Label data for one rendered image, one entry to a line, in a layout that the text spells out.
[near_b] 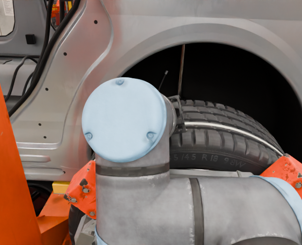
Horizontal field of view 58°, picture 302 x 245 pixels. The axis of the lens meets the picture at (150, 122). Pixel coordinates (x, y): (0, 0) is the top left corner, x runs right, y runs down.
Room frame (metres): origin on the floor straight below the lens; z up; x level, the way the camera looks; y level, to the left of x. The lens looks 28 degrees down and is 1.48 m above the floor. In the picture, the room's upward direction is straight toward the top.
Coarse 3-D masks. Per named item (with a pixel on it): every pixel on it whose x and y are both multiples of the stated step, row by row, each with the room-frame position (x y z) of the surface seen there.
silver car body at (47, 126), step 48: (96, 0) 0.87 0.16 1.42; (144, 0) 0.84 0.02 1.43; (192, 0) 0.83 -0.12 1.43; (240, 0) 0.82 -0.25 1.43; (288, 0) 0.81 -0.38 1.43; (0, 48) 2.67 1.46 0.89; (48, 48) 0.90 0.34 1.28; (96, 48) 0.88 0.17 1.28; (144, 48) 0.84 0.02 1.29; (288, 48) 0.81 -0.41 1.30; (48, 96) 0.89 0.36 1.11; (48, 144) 0.89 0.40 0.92
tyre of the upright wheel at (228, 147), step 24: (192, 120) 0.59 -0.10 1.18; (216, 120) 0.58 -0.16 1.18; (240, 120) 0.62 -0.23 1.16; (192, 144) 0.49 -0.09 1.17; (216, 144) 0.49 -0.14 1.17; (240, 144) 0.49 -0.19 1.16; (264, 144) 0.54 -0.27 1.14; (216, 168) 0.48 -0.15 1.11; (240, 168) 0.48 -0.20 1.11; (264, 168) 0.48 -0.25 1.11; (72, 216) 0.51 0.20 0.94; (72, 240) 0.51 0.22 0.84
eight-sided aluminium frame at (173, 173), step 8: (176, 176) 0.45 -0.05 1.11; (184, 176) 0.45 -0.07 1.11; (192, 176) 0.44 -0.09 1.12; (200, 176) 0.44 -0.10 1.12; (208, 176) 0.44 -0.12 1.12; (216, 176) 0.44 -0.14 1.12; (224, 176) 0.44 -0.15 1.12; (232, 176) 0.44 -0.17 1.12; (240, 176) 0.44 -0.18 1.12; (248, 176) 0.44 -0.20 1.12; (88, 216) 0.46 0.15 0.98; (80, 224) 0.45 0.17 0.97; (88, 224) 0.43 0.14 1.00; (80, 232) 0.42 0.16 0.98; (88, 232) 0.42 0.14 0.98; (80, 240) 0.42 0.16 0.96; (88, 240) 0.41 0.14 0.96; (96, 240) 0.46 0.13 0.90
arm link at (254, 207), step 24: (192, 192) 0.23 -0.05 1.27; (216, 192) 0.23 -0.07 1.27; (240, 192) 0.23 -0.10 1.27; (264, 192) 0.23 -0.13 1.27; (288, 192) 0.23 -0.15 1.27; (216, 216) 0.21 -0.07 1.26; (240, 216) 0.20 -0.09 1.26; (264, 216) 0.20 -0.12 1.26; (288, 216) 0.21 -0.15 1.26; (216, 240) 0.20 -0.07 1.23; (240, 240) 0.18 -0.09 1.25; (264, 240) 0.17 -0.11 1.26; (288, 240) 0.18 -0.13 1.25
